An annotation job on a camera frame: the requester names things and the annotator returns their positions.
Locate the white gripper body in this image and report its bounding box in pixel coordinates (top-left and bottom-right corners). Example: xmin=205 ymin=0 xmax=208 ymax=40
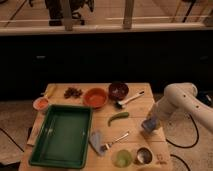
xmin=147 ymin=99 xmax=175 ymax=122

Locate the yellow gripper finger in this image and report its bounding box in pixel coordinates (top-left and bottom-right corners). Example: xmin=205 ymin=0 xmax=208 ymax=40
xmin=153 ymin=123 xmax=162 ymax=132

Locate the blue sponge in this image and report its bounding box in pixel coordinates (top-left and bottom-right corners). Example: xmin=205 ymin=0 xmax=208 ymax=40
xmin=141 ymin=118 xmax=157 ymax=133

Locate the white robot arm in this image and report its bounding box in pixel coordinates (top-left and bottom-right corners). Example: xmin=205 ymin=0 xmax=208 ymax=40
xmin=142 ymin=83 xmax=213 ymax=133

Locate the green plastic tray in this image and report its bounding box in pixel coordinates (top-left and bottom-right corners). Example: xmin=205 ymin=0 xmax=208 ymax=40
xmin=29 ymin=105 xmax=92 ymax=169

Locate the small metal cup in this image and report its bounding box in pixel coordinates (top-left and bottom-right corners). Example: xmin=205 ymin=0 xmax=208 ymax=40
xmin=136 ymin=147 xmax=153 ymax=165

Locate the green chili pepper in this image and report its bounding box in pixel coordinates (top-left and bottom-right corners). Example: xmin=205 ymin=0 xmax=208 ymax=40
xmin=107 ymin=112 xmax=129 ymax=127

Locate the dark red bowl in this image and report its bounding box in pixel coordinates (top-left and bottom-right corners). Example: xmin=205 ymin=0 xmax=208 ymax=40
xmin=108 ymin=82 xmax=129 ymax=100

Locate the green plastic cup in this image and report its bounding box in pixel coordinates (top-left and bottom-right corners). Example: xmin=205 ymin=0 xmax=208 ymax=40
xmin=112 ymin=149 xmax=133 ymax=168

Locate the metal fork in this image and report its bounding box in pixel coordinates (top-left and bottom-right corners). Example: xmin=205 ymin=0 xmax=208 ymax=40
xmin=100 ymin=132 xmax=129 ymax=151

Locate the grey blue cloth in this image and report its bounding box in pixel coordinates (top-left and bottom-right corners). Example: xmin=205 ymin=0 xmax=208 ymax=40
xmin=89 ymin=130 xmax=105 ymax=156

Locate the orange bowl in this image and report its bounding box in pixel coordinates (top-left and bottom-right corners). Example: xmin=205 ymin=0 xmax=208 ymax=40
xmin=83 ymin=88 xmax=108 ymax=108

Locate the bunch of dark grapes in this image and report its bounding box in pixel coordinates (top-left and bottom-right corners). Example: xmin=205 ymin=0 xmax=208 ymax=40
xmin=64 ymin=87 xmax=83 ymax=99

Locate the yellow banana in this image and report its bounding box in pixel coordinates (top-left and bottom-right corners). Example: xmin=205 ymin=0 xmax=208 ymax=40
xmin=42 ymin=84 xmax=56 ymax=99

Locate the white handled brush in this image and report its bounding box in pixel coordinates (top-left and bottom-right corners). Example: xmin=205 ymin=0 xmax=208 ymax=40
xmin=115 ymin=91 xmax=144 ymax=109

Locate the black floor cable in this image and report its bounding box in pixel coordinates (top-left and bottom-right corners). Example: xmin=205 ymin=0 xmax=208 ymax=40
xmin=165 ymin=114 xmax=200 ymax=149

